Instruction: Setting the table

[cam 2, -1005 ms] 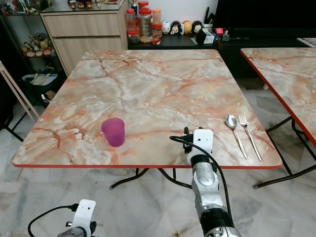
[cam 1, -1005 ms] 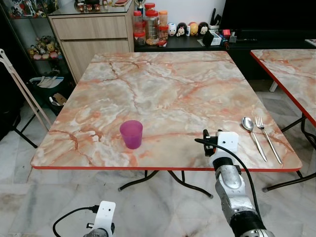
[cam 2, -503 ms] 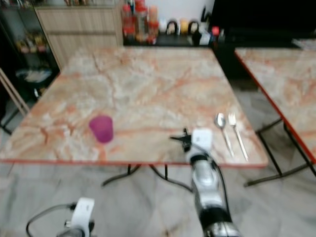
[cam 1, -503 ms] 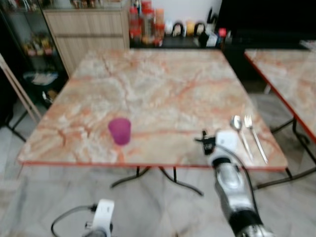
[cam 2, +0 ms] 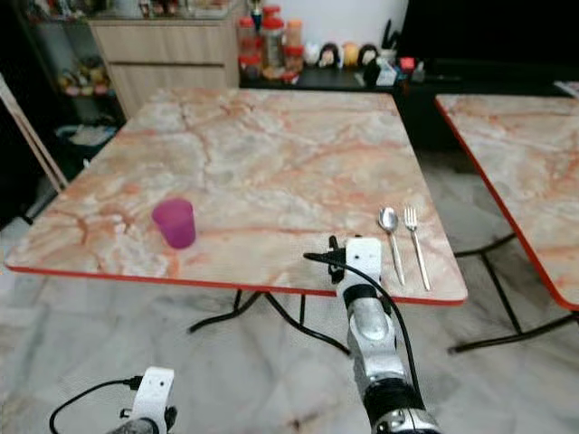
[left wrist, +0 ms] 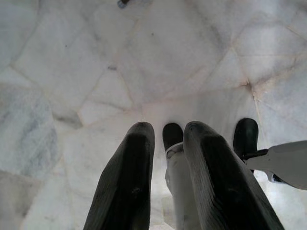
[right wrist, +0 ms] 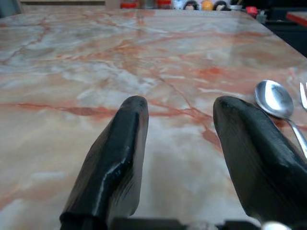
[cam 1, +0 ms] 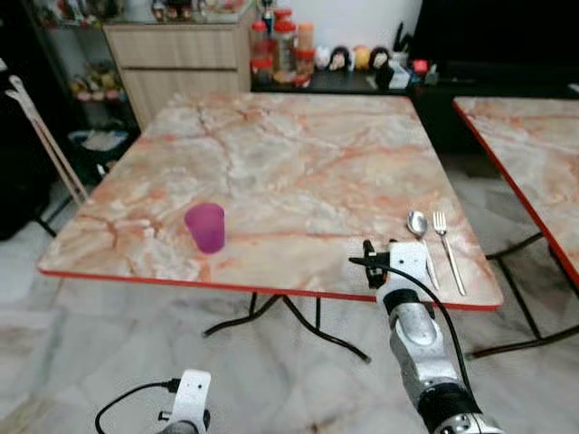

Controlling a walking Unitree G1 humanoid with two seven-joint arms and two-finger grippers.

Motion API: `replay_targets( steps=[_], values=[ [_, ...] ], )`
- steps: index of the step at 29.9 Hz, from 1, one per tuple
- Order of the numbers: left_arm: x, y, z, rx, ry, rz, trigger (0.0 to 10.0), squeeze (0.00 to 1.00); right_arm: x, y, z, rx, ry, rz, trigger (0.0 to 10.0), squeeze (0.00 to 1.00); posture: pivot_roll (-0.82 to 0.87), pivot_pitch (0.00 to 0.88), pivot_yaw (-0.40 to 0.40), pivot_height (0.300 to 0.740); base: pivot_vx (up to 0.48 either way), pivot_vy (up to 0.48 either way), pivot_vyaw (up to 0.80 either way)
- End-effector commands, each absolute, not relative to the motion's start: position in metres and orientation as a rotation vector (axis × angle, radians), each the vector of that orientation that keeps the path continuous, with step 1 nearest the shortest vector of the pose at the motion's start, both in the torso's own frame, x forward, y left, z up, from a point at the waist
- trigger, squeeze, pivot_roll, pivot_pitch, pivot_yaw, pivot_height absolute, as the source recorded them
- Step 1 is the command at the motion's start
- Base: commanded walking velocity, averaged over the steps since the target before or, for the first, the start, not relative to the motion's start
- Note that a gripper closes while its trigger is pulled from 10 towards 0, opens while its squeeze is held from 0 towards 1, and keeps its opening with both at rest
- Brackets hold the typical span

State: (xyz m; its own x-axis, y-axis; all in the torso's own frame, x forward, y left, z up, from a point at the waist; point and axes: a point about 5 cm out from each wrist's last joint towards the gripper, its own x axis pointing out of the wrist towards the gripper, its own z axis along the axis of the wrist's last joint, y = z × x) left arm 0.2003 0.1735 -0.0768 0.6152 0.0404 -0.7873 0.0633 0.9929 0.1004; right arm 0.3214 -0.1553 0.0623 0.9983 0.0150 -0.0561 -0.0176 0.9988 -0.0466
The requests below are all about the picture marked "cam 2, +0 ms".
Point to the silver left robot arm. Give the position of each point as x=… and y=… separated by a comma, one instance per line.
x=136, y=427

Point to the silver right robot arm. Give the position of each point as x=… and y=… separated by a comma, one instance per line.
x=375, y=348

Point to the dark curved metal table leg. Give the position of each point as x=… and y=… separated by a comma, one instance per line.
x=312, y=333
x=222, y=318
x=507, y=339

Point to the silver metal spoon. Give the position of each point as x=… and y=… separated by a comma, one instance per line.
x=388, y=219

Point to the silver metal fork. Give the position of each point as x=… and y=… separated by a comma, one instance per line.
x=419, y=258

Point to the purple plastic cup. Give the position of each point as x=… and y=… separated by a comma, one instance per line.
x=175, y=224

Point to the black-haired figurine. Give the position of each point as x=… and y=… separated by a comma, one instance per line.
x=369, y=55
x=329, y=56

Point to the yellow figurine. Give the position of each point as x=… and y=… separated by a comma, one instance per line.
x=350, y=54

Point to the white figurine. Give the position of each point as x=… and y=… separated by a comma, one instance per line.
x=311, y=54

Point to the large red-lidded clear jar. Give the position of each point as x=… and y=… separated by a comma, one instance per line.
x=274, y=45

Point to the orange-lidded jar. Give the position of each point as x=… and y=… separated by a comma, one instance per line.
x=294, y=33

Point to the wooden drawer cabinet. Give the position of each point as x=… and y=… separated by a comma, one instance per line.
x=172, y=50

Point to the light wooden folding rack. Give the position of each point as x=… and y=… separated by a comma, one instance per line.
x=32, y=136

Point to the black open shelf rack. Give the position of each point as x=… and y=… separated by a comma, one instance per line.
x=45, y=50

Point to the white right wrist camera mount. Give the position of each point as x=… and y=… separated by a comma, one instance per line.
x=364, y=260

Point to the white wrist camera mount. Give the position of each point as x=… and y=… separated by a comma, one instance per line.
x=364, y=260
x=156, y=393

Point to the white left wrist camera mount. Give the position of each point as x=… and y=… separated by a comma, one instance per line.
x=156, y=393

